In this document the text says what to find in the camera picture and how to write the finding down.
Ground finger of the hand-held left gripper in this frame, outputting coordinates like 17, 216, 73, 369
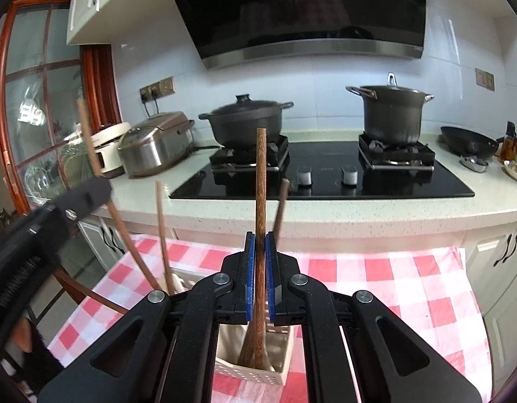
57, 176, 115, 224

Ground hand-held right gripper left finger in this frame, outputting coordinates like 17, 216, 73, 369
38, 232, 258, 403

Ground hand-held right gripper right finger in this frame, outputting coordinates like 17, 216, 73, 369
265, 232, 484, 403

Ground wooden utensil handles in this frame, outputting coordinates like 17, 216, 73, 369
76, 98, 163, 292

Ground white perforated utensil holder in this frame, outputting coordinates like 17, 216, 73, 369
170, 266, 295, 387

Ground wooden spoon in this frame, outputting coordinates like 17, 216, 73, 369
237, 128, 278, 370

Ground white lower cabinet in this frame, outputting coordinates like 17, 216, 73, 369
76, 214, 175, 278
462, 218, 517, 391

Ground white cabinet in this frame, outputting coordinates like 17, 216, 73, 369
462, 218, 517, 391
76, 214, 175, 278
66, 0, 171, 46

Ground white rice cooker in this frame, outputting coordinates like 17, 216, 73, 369
90, 122, 133, 178

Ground brown wooden stick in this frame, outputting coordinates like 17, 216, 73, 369
52, 269, 130, 315

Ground wooden utensil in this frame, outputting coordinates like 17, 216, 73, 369
272, 178, 291, 236
155, 193, 174, 295

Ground silver rice cooker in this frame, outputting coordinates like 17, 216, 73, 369
117, 111, 196, 178

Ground red checkered tablecloth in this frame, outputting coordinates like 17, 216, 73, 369
46, 235, 492, 403

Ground black burner grate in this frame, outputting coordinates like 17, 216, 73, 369
210, 134, 290, 171
358, 133, 436, 171

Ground black casserole pot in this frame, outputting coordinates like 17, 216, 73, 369
198, 101, 295, 148

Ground black glass gas cooktop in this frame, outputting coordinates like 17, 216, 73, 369
169, 140, 475, 200

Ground black casserole lid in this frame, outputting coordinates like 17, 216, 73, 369
208, 94, 286, 116

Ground white upper cabinet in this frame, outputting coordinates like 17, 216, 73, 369
66, 0, 171, 46

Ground tall dark stock pot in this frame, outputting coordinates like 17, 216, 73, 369
346, 85, 435, 145

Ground stock pot lid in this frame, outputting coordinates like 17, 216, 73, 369
359, 73, 427, 93

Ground small steel bowl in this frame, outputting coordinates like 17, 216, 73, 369
460, 154, 489, 174

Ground black wok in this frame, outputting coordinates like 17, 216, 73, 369
440, 126, 501, 156

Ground black range hood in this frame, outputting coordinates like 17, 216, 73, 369
160, 0, 427, 70

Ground oil bottle with black cap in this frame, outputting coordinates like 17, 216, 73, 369
500, 122, 517, 160

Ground glass door with wooden frame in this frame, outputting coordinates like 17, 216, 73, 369
0, 0, 125, 261

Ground black power cord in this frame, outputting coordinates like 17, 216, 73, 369
143, 94, 162, 117

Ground wall socket panel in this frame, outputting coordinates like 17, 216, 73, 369
140, 76, 176, 102

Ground wall switch panel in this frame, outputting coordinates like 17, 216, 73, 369
475, 67, 495, 92

